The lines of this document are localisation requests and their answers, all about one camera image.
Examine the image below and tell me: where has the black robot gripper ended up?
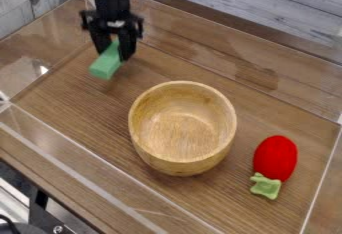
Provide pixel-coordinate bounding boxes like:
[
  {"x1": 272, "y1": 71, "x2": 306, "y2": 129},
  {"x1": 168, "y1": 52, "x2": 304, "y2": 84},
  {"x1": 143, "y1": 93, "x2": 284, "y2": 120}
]
[{"x1": 80, "y1": 0, "x2": 143, "y2": 61}]

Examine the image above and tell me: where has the clear acrylic corner bracket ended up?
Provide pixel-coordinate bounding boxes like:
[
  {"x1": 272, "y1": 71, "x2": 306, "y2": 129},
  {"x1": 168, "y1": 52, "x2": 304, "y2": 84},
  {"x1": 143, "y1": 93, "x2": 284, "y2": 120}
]
[{"x1": 84, "y1": 0, "x2": 96, "y2": 10}]

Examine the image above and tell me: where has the red plush strawberry toy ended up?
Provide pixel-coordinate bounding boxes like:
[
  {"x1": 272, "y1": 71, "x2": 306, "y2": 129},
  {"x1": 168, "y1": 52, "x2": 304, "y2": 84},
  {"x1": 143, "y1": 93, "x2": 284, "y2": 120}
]
[{"x1": 250, "y1": 135, "x2": 298, "y2": 200}]

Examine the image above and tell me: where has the clear acrylic tray wall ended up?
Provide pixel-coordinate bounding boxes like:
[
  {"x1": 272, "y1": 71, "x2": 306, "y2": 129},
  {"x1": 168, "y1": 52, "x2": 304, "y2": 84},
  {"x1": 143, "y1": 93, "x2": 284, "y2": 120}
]
[{"x1": 0, "y1": 98, "x2": 223, "y2": 234}]

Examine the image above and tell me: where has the green rectangular block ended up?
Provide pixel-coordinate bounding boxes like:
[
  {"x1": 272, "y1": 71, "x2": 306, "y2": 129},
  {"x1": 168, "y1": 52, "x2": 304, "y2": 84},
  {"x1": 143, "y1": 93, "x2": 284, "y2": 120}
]
[{"x1": 88, "y1": 40, "x2": 121, "y2": 80}]

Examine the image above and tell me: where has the black table leg bracket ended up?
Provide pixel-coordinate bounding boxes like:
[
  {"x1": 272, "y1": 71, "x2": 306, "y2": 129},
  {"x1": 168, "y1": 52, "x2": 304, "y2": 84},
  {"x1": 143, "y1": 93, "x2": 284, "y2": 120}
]
[{"x1": 28, "y1": 189, "x2": 76, "y2": 234}]

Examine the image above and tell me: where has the brown wooden bowl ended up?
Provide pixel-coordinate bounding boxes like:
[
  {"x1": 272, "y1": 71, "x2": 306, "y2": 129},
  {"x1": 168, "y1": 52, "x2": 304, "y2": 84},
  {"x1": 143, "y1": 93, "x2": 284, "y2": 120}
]
[{"x1": 128, "y1": 81, "x2": 237, "y2": 176}]

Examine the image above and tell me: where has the black cable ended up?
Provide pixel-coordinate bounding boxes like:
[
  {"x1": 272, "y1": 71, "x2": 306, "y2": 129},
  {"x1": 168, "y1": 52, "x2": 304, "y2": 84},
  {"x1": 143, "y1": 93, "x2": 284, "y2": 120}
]
[{"x1": 0, "y1": 213, "x2": 24, "y2": 234}]

